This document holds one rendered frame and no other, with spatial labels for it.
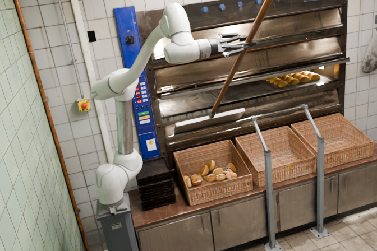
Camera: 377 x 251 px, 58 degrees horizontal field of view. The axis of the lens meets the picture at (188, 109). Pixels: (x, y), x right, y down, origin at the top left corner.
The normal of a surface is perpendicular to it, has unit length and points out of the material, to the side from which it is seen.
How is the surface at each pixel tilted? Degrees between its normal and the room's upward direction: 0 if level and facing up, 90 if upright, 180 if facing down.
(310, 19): 69
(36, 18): 90
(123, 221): 90
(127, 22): 90
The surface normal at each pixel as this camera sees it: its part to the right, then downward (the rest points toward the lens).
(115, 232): 0.23, 0.30
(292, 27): 0.21, -0.04
